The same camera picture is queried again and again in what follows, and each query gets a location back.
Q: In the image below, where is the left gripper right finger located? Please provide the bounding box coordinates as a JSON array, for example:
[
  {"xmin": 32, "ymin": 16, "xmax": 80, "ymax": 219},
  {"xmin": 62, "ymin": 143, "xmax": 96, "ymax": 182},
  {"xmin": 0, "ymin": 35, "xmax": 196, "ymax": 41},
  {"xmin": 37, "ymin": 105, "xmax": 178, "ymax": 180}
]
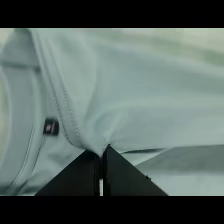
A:
[{"xmin": 102, "ymin": 144, "xmax": 168, "ymax": 197}]

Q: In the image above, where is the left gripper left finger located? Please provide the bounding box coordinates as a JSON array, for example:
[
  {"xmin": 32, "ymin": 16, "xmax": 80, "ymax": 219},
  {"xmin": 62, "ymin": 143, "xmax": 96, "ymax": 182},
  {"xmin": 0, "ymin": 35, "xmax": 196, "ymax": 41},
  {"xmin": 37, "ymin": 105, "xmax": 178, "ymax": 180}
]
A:
[{"xmin": 34, "ymin": 149, "xmax": 101, "ymax": 197}]

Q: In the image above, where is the light blue T-shirt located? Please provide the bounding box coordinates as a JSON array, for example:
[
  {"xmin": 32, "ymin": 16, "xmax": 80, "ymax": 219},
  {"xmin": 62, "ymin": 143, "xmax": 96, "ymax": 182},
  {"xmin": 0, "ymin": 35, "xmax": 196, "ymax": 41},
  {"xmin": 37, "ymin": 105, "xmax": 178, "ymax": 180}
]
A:
[{"xmin": 0, "ymin": 27, "xmax": 224, "ymax": 197}]

